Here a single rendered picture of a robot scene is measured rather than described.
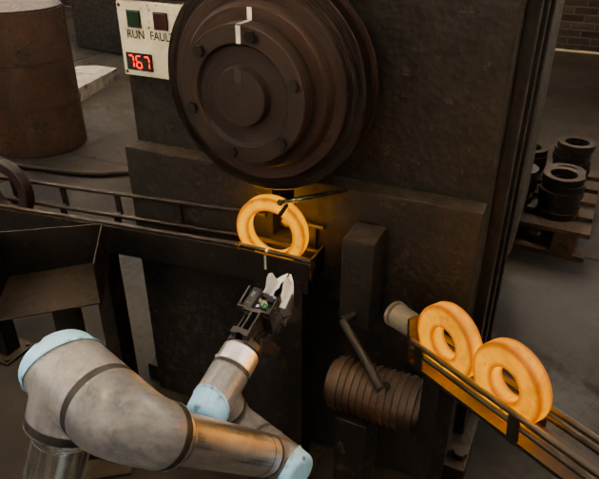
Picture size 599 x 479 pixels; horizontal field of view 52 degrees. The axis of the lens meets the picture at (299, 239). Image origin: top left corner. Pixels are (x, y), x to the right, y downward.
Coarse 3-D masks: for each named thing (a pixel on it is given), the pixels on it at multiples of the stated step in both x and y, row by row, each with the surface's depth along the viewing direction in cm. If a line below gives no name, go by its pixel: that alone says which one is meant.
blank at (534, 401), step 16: (480, 352) 111; (496, 352) 107; (512, 352) 103; (528, 352) 103; (480, 368) 112; (496, 368) 110; (512, 368) 104; (528, 368) 101; (544, 368) 102; (480, 384) 113; (496, 384) 111; (528, 384) 102; (544, 384) 101; (512, 400) 108; (528, 400) 103; (544, 400) 101; (528, 416) 104; (544, 416) 104
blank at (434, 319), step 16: (448, 304) 118; (432, 320) 121; (448, 320) 116; (464, 320) 114; (432, 336) 123; (464, 336) 113; (480, 336) 114; (448, 352) 122; (464, 352) 115; (464, 368) 116
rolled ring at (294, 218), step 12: (252, 204) 147; (264, 204) 145; (276, 204) 144; (288, 204) 144; (240, 216) 150; (252, 216) 149; (288, 216) 144; (300, 216) 145; (240, 228) 152; (252, 228) 153; (300, 228) 144; (252, 240) 152; (300, 240) 146; (288, 252) 149; (300, 252) 148
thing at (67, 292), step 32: (96, 224) 160; (0, 256) 157; (32, 256) 161; (64, 256) 162; (96, 256) 147; (0, 288) 155; (32, 288) 156; (64, 288) 155; (96, 288) 154; (0, 320) 146; (64, 320) 157
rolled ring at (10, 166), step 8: (0, 160) 182; (0, 168) 181; (8, 168) 180; (16, 168) 181; (8, 176) 181; (16, 176) 180; (24, 176) 182; (16, 184) 181; (24, 184) 181; (0, 192) 191; (24, 192) 181; (32, 192) 184; (0, 200) 190; (24, 200) 183; (32, 200) 185
